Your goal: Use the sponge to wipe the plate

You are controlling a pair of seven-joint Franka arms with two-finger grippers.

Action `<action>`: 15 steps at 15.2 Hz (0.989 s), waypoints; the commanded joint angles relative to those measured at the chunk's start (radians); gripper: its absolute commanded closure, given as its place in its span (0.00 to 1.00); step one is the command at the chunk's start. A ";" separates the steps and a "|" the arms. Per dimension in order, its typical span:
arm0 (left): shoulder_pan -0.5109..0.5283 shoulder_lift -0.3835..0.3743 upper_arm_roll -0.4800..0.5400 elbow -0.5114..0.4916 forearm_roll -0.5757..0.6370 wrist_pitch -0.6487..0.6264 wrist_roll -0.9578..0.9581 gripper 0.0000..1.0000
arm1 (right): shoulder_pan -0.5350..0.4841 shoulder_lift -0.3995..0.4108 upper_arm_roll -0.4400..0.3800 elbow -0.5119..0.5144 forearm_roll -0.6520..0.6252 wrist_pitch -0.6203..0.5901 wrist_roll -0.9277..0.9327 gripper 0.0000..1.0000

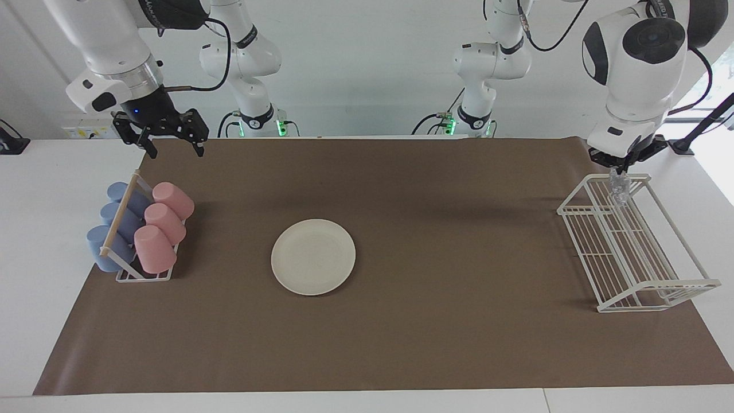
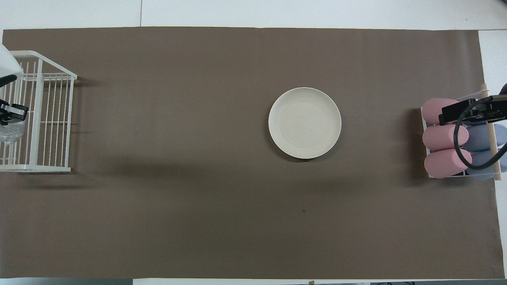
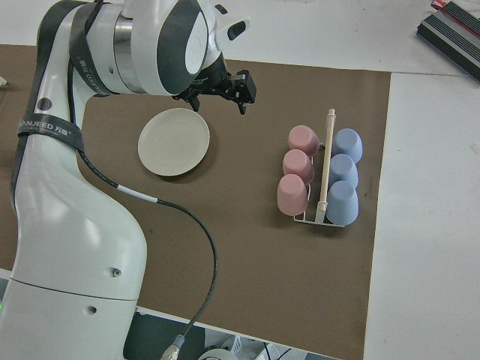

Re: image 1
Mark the black angled stand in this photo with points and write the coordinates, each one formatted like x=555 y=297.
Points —
x=688 y=140

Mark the cream round plate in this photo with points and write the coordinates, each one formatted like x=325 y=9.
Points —
x=313 y=257

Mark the blue plastic cup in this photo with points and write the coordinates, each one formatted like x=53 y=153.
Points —
x=117 y=191
x=112 y=213
x=100 y=246

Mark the pink plastic cup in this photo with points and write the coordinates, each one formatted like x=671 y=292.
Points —
x=155 y=249
x=172 y=199
x=165 y=222

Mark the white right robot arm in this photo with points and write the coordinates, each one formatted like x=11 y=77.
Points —
x=109 y=34

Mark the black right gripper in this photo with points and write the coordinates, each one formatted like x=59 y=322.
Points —
x=152 y=109

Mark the brown table mat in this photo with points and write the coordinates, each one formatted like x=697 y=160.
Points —
x=401 y=344

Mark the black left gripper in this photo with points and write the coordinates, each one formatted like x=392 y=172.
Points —
x=602 y=158

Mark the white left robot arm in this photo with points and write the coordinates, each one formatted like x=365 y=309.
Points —
x=636 y=74

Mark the white wall outlet box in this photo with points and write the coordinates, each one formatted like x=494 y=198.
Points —
x=80 y=131

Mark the black table clamp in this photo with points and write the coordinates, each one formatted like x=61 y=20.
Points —
x=11 y=143

